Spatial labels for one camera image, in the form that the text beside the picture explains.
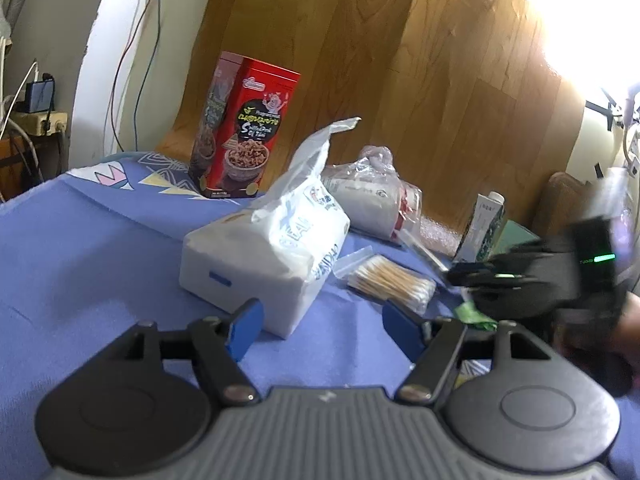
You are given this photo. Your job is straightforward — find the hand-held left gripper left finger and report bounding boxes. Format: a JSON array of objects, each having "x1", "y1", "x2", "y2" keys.
[{"x1": 121, "y1": 298, "x2": 266, "y2": 408}]

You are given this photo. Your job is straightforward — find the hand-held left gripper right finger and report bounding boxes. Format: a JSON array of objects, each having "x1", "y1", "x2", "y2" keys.
[{"x1": 382, "y1": 301, "x2": 532, "y2": 406}]

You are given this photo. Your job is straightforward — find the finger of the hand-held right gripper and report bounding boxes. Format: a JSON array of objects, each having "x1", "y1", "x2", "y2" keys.
[{"x1": 446, "y1": 258, "x2": 521, "y2": 290}]

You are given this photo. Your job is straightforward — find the person's right forearm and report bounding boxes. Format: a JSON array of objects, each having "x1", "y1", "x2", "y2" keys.
[{"x1": 616, "y1": 292, "x2": 640, "y2": 353}]

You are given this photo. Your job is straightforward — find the green wrapper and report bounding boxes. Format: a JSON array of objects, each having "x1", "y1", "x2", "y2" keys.
[{"x1": 454, "y1": 300, "x2": 499, "y2": 329}]

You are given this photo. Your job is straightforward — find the white green toothpaste box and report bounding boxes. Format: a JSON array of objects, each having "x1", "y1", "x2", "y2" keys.
[{"x1": 452, "y1": 191, "x2": 507, "y2": 264}]

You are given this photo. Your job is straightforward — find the bag of cotton swabs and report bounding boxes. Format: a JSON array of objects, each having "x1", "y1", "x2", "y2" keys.
[{"x1": 332, "y1": 246, "x2": 438, "y2": 316}]

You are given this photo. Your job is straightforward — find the clear plastic wrap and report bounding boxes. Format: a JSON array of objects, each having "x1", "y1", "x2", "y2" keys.
[{"x1": 399, "y1": 216, "x2": 460, "y2": 273}]

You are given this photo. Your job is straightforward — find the green plastic cup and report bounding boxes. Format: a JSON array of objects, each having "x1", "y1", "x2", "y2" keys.
[{"x1": 500, "y1": 221, "x2": 541, "y2": 257}]

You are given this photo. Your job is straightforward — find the white cotton pad pack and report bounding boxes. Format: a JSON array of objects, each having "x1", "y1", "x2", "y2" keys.
[{"x1": 179, "y1": 117, "x2": 362, "y2": 337}]

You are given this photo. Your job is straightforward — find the clear bag with white pack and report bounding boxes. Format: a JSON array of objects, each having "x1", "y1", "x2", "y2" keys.
[{"x1": 320, "y1": 145, "x2": 424, "y2": 246}]

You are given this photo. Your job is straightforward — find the blue printed bedsheet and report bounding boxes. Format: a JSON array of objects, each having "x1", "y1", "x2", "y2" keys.
[{"x1": 0, "y1": 152, "x2": 640, "y2": 480}]

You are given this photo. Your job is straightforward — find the black tape strips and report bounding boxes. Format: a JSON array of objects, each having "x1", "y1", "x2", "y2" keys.
[{"x1": 585, "y1": 87, "x2": 623, "y2": 133}]

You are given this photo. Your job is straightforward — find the red snack box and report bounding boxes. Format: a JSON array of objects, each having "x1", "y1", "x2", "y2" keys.
[{"x1": 188, "y1": 51, "x2": 302, "y2": 200}]

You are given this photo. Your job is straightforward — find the wooden headboard panel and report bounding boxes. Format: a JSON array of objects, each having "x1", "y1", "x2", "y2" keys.
[{"x1": 155, "y1": 0, "x2": 587, "y2": 241}]

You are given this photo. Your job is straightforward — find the beige power strip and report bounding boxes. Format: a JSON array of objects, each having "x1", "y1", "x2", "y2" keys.
[{"x1": 10, "y1": 109, "x2": 69, "y2": 136}]

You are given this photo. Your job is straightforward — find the dark blue charger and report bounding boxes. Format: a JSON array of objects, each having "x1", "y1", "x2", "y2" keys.
[{"x1": 25, "y1": 78, "x2": 55, "y2": 114}]

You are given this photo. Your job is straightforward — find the red cable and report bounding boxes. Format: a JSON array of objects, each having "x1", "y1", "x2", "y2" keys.
[{"x1": 111, "y1": 0, "x2": 166, "y2": 155}]

